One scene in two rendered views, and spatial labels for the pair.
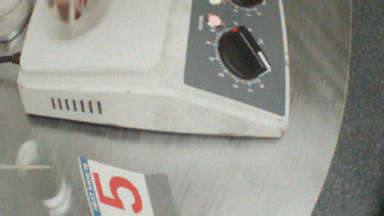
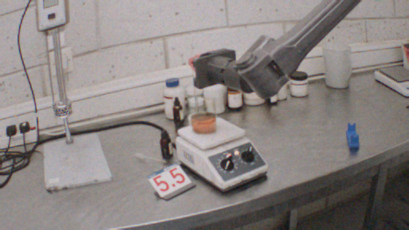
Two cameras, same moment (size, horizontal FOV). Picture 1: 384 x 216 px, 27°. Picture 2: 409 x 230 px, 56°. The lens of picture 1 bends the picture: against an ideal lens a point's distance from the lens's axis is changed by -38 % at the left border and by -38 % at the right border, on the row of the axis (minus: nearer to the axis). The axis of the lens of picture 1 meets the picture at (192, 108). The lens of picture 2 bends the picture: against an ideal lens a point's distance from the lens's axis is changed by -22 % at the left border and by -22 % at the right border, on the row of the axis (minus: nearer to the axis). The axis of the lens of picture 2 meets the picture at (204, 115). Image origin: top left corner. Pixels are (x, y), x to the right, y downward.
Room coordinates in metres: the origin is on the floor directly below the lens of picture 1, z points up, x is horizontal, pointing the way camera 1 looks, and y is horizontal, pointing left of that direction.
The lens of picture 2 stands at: (-0.27, -0.78, 1.29)
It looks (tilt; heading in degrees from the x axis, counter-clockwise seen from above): 22 degrees down; 55
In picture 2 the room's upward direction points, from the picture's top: 5 degrees counter-clockwise
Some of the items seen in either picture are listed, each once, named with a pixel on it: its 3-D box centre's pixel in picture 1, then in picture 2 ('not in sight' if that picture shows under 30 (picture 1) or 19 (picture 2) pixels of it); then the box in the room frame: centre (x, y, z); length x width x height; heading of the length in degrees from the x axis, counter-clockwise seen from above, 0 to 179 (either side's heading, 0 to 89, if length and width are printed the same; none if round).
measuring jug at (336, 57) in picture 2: not in sight; (339, 66); (1.02, 0.20, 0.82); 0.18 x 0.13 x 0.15; 71
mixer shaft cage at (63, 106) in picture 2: not in sight; (57, 70); (0.05, 0.35, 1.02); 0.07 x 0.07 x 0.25
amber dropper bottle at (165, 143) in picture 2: not in sight; (165, 141); (0.28, 0.20, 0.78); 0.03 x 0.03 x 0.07
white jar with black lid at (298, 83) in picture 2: not in sight; (299, 83); (0.84, 0.25, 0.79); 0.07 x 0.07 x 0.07
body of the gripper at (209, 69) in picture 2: not in sight; (223, 70); (0.30, -0.03, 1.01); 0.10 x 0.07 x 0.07; 179
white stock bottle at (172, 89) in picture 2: not in sight; (173, 97); (0.44, 0.40, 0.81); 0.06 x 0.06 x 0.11
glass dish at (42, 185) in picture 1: (39, 175); (163, 168); (0.22, 0.12, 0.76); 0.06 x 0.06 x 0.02
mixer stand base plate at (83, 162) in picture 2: not in sight; (73, 160); (0.04, 0.34, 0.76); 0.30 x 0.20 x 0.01; 73
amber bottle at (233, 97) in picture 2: not in sight; (233, 90); (0.60, 0.32, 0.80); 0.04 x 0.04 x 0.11
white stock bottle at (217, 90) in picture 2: not in sight; (213, 93); (0.54, 0.34, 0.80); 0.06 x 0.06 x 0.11
